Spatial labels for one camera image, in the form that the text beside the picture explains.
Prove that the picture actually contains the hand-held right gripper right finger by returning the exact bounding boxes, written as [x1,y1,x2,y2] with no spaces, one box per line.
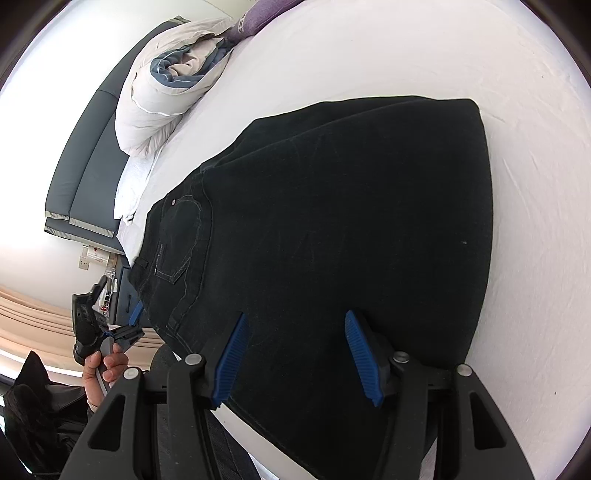
[344,310,536,480]

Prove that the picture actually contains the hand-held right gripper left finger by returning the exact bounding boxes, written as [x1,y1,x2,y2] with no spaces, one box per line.
[60,313,250,480]

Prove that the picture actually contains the black pants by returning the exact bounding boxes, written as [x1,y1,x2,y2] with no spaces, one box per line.
[127,96,494,480]

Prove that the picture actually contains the person's left hand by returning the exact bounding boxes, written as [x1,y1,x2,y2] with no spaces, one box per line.
[82,342,131,411]

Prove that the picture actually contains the beige curtain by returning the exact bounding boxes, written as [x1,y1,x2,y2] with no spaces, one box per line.
[0,285,85,370]

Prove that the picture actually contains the person's dark sleeve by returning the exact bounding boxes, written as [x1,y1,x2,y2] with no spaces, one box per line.
[0,350,90,480]

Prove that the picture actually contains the white pillow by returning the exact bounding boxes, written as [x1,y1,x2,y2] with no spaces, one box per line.
[113,148,163,227]

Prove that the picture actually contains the grey padded headboard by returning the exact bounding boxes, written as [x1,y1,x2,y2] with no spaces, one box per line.
[44,16,192,241]

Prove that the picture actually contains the folded white duvet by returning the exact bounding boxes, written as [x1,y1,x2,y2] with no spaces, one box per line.
[115,17,236,158]

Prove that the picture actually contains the purple cushion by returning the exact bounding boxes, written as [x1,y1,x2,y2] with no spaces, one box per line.
[228,0,305,40]

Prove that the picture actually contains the white wall socket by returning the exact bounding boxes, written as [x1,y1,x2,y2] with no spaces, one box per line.
[76,244,114,274]

